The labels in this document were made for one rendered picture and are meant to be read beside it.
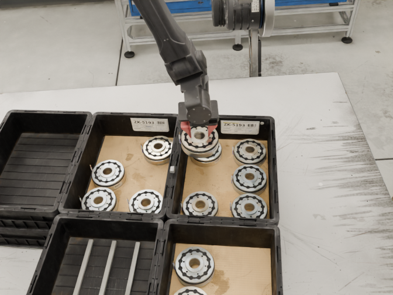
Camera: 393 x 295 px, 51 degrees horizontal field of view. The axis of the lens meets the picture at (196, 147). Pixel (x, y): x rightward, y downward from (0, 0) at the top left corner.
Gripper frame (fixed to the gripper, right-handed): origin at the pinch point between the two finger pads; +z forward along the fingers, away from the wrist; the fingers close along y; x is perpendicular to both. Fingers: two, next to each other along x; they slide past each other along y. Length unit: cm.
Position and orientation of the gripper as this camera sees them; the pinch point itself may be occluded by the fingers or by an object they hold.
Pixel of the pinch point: (199, 133)
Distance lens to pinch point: 112.3
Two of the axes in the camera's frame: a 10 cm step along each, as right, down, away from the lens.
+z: 0.4, 6.3, 7.7
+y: 10.0, -0.6, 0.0
